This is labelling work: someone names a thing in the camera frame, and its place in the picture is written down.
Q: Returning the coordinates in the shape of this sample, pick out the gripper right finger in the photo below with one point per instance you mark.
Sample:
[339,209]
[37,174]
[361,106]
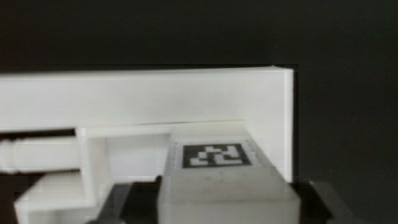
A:
[323,209]

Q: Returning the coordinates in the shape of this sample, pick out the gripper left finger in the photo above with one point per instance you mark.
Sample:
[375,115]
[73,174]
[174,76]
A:
[130,204]

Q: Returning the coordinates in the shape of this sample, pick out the white chair leg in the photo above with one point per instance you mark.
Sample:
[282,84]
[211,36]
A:
[222,187]

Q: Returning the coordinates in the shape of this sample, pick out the white chair seat part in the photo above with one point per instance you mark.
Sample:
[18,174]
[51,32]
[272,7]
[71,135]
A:
[85,162]

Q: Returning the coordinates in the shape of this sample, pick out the white U-shaped fence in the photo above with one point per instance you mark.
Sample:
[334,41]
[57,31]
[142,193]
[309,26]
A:
[53,100]

